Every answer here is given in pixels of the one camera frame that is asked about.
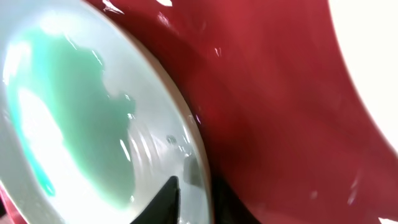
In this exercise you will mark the white plate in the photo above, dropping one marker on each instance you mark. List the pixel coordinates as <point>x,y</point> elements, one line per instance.
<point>367,35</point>

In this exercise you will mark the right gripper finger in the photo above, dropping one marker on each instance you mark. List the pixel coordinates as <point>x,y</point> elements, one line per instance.
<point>164,207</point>

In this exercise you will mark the light blue plate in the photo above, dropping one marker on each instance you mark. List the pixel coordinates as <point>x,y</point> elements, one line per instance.
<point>92,126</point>

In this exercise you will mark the red plastic tray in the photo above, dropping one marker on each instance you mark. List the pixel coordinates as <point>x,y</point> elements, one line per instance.
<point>286,136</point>

